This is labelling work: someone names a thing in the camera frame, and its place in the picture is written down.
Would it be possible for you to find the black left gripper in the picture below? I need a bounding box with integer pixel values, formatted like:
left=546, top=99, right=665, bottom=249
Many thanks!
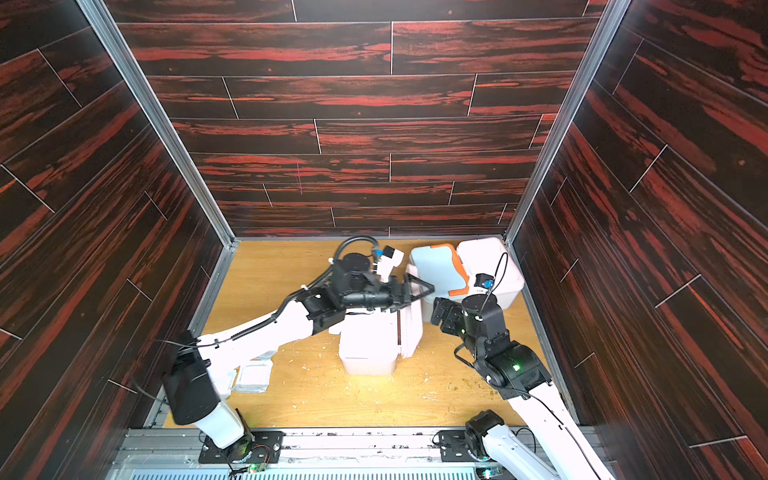
left=338, top=274, right=431, bottom=313

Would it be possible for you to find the white orange handled box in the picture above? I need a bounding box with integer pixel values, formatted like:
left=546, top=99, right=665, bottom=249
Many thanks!
left=409, top=243, right=470, bottom=323

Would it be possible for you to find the pink medicine chest box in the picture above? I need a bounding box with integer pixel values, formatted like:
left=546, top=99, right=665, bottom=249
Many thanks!
left=329, top=300, right=424, bottom=376

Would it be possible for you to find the white pink first aid box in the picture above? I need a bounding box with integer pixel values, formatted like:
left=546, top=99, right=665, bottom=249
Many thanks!
left=457, top=237, right=524, bottom=310

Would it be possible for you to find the gauze packet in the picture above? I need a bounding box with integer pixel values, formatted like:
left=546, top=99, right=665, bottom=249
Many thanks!
left=233, top=359, right=273, bottom=394

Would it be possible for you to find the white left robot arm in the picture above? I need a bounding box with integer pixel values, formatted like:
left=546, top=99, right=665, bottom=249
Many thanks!
left=162, top=235, right=435, bottom=450

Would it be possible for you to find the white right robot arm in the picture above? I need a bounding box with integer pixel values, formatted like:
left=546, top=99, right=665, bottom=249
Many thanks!
left=430, top=293, right=613, bottom=479

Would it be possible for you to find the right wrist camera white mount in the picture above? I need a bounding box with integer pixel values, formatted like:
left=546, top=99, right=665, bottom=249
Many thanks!
left=473, top=273, right=495, bottom=295

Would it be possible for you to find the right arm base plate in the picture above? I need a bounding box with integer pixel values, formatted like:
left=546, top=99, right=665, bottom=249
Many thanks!
left=431, top=429, right=478, bottom=463

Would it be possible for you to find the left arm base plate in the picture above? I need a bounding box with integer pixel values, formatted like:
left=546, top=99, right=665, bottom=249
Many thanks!
left=198, top=430, right=285, bottom=466

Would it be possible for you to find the aluminium frame rail left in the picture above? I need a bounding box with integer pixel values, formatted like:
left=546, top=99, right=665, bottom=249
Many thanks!
left=76, top=0, right=236, bottom=249

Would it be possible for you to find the aluminium frame rail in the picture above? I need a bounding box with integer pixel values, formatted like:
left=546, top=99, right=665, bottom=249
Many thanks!
left=504, top=0, right=631, bottom=253
left=76, top=0, right=236, bottom=249

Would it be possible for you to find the aluminium frame rail right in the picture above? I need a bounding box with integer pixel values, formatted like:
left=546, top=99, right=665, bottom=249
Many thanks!
left=504, top=0, right=631, bottom=253

